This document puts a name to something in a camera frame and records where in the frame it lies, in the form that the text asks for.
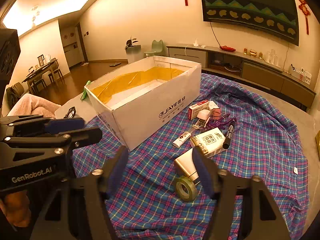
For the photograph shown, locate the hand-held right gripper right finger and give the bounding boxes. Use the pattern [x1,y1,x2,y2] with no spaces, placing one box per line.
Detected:
[192,146,291,240]

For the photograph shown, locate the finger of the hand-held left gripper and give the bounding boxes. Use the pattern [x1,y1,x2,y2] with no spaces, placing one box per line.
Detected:
[4,114,85,135]
[0,127,103,162]

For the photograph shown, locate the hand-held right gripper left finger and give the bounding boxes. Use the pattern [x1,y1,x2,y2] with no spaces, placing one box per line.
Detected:
[30,145,129,240]

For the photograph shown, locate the gold square box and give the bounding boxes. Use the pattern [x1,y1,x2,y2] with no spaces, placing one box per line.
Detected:
[174,148,200,182]

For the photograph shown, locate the green tape roll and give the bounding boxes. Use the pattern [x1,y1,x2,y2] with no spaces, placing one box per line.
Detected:
[175,176,198,202]

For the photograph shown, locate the beige tissue pack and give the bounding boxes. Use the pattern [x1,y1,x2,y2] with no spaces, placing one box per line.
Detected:
[190,127,227,158]

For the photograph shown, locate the white clear-capped tube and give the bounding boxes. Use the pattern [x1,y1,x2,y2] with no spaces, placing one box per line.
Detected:
[173,131,192,147]

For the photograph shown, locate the black marker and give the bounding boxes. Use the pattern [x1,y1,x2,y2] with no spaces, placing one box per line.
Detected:
[223,122,236,149]

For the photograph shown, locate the purple toy figure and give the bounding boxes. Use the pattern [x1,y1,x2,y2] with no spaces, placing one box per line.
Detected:
[209,114,238,131]

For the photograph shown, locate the person's left hand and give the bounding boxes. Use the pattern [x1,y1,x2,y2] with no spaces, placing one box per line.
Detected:
[0,189,32,232]

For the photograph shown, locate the blue plaid cloth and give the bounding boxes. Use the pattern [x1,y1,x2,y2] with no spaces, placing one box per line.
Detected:
[71,73,310,240]

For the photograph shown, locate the person's pink-clothed leg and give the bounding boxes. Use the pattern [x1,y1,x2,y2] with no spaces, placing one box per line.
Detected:
[7,93,62,118]

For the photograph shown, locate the green plastic stand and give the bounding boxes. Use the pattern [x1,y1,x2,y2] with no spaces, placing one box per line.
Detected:
[80,80,92,101]

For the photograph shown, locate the wooden dining chair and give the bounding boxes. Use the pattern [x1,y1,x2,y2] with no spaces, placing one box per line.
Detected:
[28,78,47,93]
[47,67,65,83]

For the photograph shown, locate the wooden dining table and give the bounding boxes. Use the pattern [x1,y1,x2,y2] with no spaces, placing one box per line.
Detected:
[22,60,59,94]

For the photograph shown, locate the dark backpack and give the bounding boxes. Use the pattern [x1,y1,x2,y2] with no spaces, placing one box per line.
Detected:
[6,82,24,106]

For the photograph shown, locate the red and white staple box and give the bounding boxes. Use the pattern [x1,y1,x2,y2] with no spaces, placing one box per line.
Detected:
[188,100,215,121]

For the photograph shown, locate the potted plant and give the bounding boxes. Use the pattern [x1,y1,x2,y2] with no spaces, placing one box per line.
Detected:
[124,36,142,64]

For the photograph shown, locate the ceiling chandelier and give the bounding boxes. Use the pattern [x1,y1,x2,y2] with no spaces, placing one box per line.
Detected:
[31,5,41,28]

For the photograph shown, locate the pale green chair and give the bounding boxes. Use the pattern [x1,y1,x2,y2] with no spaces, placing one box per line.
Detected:
[143,40,164,57]

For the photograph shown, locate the grey television cabinet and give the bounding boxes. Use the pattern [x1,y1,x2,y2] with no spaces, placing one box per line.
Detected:
[166,44,317,112]

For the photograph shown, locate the clear plastic cups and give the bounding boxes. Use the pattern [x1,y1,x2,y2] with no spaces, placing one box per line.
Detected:
[265,50,281,67]

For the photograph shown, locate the white desk organizer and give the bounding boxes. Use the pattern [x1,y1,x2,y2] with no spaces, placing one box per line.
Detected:
[290,64,312,84]

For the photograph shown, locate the wall-mounted television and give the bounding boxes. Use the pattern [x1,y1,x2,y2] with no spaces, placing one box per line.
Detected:
[199,0,300,47]

